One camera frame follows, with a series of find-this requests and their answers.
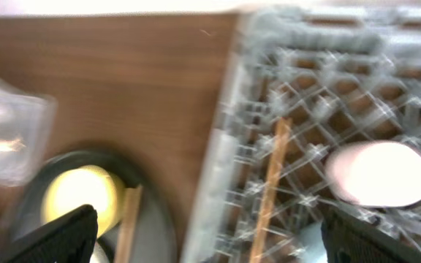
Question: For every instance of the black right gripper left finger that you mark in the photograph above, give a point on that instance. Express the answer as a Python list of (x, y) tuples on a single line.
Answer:
[(68, 239)]

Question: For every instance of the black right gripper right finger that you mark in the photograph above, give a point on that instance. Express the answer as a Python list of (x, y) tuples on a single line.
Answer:
[(349, 240)]

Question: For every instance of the light blue cup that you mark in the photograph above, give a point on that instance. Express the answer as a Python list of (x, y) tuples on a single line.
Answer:
[(314, 250)]

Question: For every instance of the wooden chopstick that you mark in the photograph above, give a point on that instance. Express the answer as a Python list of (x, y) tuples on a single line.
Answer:
[(132, 200), (275, 165)]

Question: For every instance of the pink cup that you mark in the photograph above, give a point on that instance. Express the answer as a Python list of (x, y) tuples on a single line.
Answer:
[(375, 174)]

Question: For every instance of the clear plastic waste bin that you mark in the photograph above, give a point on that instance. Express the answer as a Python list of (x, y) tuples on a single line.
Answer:
[(25, 124)]

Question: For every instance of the grey plastic dishwasher rack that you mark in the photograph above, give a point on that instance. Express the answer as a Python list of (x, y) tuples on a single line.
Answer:
[(342, 75)]

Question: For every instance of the yellow bowl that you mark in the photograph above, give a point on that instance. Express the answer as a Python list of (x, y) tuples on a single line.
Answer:
[(86, 185)]

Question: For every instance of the round black serving tray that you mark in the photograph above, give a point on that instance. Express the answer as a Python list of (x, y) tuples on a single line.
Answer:
[(154, 238)]

